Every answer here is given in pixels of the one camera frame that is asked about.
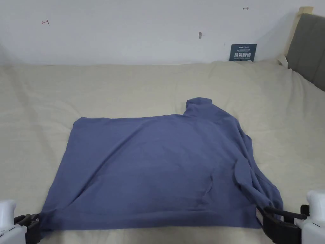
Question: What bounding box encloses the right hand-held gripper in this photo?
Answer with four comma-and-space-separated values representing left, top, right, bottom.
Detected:
262, 190, 325, 244

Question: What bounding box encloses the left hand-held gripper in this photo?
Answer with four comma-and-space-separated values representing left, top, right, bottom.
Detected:
0, 199, 43, 244

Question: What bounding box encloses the dark blue shirt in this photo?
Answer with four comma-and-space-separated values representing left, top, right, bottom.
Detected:
40, 97, 284, 233

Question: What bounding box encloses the dark blue sign card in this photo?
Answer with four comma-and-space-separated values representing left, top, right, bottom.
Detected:
229, 44, 258, 62

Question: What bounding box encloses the grey padded headboard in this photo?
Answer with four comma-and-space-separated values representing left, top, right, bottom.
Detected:
286, 13, 325, 92

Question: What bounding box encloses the bed with beige sheet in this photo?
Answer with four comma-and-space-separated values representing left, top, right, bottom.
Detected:
0, 59, 325, 244

